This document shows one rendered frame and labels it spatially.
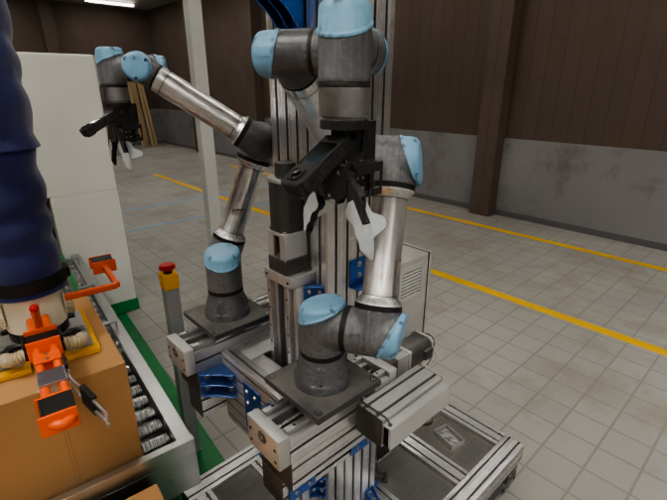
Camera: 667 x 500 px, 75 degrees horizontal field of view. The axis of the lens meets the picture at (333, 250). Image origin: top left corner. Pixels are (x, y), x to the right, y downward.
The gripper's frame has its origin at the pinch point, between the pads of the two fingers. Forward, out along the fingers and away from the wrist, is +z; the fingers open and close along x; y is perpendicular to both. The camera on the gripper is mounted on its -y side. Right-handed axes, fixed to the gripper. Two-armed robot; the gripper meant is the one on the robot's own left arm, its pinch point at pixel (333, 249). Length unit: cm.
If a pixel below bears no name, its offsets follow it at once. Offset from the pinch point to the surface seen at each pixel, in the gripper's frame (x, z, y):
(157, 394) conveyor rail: 107, 93, 2
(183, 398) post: 128, 117, 19
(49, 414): 49, 42, -38
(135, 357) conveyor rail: 140, 93, 4
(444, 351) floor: 94, 152, 193
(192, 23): 344, -76, 150
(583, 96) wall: 159, -14, 556
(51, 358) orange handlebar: 74, 43, -33
